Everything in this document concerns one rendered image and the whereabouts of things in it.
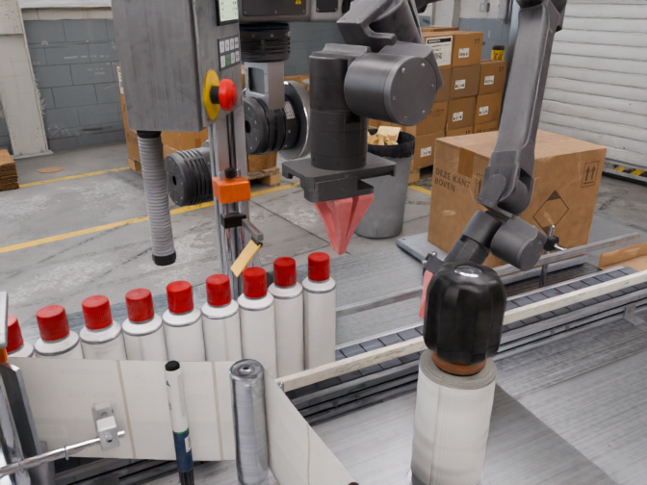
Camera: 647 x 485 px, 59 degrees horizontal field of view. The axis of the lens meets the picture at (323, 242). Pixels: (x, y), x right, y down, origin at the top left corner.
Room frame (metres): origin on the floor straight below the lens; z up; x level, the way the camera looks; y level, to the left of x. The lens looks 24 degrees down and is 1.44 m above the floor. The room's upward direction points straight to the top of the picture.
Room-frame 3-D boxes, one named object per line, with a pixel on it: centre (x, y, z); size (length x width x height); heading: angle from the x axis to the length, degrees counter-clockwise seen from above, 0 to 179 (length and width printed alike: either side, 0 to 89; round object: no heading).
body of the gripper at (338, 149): (0.56, -0.02, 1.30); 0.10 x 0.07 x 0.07; 118
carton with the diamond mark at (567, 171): (1.31, -0.45, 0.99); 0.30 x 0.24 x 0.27; 116
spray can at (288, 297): (0.74, 0.06, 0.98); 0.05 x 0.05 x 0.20
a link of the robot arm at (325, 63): (0.56, -0.02, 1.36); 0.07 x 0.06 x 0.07; 38
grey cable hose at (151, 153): (0.76, 0.23, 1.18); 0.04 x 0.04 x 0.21
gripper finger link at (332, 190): (0.55, -0.01, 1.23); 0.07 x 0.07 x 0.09; 28
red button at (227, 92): (0.71, 0.12, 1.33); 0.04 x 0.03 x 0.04; 171
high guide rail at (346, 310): (0.90, -0.20, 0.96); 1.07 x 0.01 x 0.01; 116
